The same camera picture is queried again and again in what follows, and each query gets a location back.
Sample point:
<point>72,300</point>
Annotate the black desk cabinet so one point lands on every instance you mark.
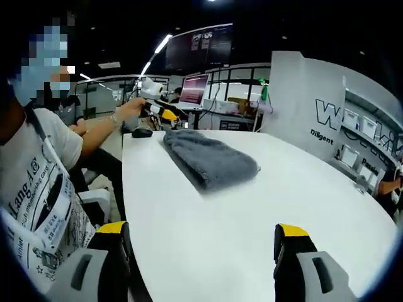
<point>236,125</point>

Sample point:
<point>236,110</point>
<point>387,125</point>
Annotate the brown cardboard box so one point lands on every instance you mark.
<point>239,105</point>

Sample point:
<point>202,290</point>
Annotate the white plastic bin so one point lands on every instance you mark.
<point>217,105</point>

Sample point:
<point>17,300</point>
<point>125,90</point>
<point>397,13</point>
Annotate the white table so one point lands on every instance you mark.
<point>252,220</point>

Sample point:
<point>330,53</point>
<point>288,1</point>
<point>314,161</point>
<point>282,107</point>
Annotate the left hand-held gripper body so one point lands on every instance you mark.
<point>151,89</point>

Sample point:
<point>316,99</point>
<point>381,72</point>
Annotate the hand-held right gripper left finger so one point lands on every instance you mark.
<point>91,270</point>

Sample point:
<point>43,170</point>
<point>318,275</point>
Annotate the person's black trouser legs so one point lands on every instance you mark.
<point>104,166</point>

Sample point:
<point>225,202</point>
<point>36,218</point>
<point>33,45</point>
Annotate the person's left hand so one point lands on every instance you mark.
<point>132,108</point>

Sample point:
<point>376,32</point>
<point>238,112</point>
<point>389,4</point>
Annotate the green hanging item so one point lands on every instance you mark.
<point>265,92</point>

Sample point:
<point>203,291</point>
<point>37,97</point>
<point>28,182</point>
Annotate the small grey table object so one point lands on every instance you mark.
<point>362,185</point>

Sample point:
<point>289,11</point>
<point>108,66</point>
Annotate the black computer mouse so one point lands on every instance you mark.
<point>142,133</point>

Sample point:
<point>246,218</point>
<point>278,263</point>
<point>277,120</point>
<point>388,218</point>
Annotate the grey towel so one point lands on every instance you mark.
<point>211,160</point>

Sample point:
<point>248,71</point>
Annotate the grey metal shelf rack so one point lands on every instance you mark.
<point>371,104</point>

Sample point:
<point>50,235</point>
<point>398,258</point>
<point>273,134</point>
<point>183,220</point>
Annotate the white chair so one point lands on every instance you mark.
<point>94,201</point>

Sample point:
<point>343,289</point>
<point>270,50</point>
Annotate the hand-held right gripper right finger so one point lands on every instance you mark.
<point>302,270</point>

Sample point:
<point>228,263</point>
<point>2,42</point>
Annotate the operator in white shirt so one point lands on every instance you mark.
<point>22,176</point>

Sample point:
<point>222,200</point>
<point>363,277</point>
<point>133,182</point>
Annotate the lilac paper roll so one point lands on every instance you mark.
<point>261,107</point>

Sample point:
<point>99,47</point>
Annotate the group of white storage boxes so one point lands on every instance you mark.
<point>350,155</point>

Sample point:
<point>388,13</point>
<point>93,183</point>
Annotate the black and white badge card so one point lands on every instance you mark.
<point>53,207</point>

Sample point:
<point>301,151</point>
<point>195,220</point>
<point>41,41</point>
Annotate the computer monitor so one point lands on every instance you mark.
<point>193,89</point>

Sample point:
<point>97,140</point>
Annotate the black hanging ceiling screen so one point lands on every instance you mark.
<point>198,45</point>

